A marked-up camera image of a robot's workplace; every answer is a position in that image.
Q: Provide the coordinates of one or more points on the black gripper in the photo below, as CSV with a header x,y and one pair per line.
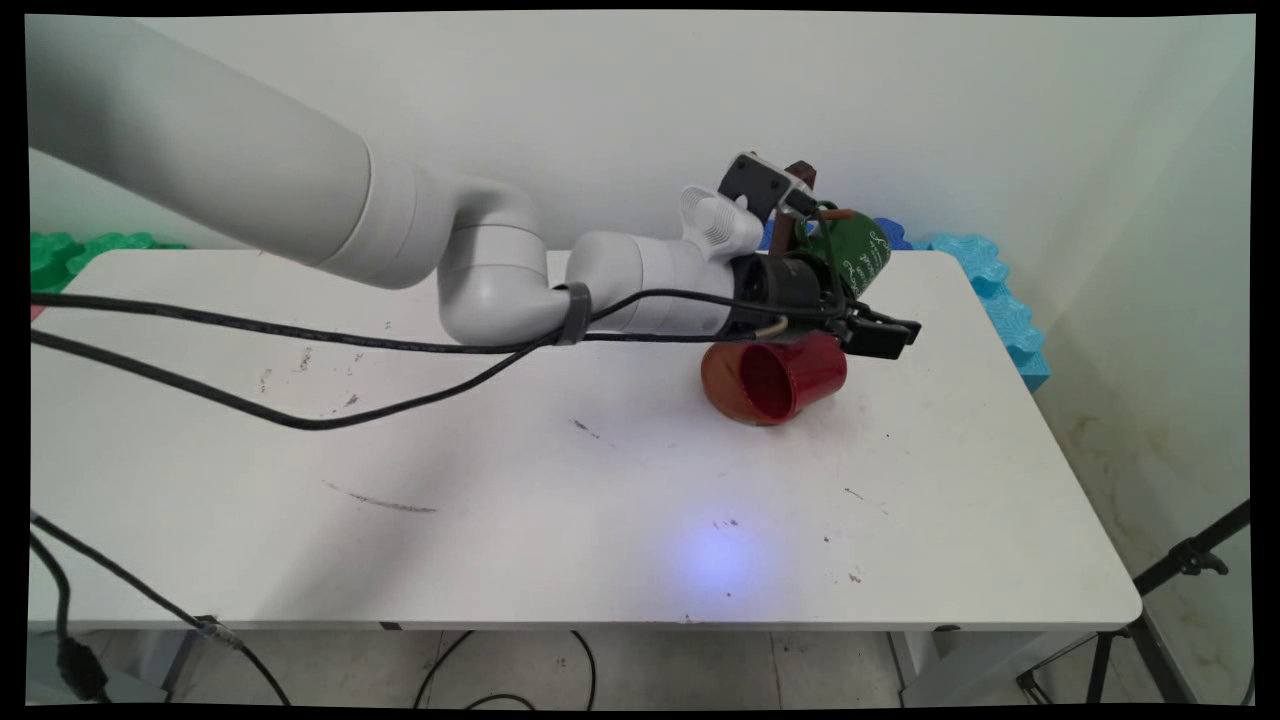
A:
x,y
785,285

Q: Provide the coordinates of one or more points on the green mug with white script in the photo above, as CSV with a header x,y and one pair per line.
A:
x,y
865,255

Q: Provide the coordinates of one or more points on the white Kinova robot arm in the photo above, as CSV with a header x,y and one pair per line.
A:
x,y
250,170

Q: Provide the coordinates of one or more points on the red mug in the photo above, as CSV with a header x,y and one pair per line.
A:
x,y
810,375

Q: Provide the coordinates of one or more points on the light blue foam mat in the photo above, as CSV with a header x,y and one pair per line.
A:
x,y
1005,300

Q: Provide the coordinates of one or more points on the wooden mug tree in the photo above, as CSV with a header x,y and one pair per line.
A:
x,y
718,385

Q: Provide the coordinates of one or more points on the white table leg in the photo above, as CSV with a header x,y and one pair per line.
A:
x,y
960,670

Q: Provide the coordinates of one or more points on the black tripod stand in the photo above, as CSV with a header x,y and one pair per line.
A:
x,y
1185,560

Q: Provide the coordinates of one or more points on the grey metal table leg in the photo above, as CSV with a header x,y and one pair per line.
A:
x,y
178,665

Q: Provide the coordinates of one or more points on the green foam mat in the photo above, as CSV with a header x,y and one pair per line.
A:
x,y
60,258

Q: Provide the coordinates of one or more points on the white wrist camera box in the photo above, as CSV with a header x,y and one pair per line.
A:
x,y
755,185

